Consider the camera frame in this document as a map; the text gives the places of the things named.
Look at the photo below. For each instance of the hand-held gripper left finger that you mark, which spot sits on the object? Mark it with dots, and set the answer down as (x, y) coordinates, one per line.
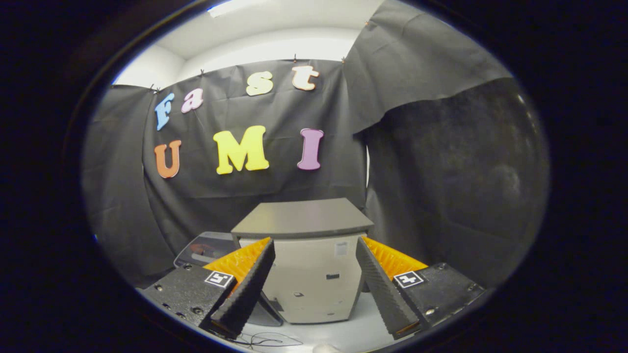
(245, 294)

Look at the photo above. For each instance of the dark washing machine lid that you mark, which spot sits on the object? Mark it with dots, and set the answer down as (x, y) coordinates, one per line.
(206, 250)

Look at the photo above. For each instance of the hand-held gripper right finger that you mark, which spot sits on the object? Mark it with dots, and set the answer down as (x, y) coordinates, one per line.
(385, 294)

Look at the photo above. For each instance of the beige cabinet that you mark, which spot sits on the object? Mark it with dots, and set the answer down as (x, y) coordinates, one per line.
(314, 274)

